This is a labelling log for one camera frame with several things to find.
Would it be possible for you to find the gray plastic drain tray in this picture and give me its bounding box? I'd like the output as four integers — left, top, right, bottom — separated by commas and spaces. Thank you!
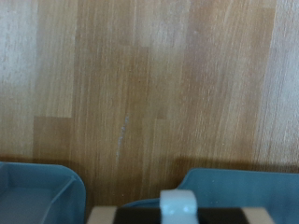
122, 167, 299, 224

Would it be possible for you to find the gray plastic crate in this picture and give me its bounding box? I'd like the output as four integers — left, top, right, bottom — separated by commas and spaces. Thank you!
0, 161, 87, 224

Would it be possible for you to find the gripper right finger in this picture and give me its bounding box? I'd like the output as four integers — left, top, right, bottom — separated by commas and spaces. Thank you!
197, 206, 277, 224

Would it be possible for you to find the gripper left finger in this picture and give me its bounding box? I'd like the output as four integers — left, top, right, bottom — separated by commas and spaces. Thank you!
86, 204, 162, 224

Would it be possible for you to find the white mug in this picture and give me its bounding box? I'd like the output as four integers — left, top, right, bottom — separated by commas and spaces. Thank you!
159, 189, 199, 224

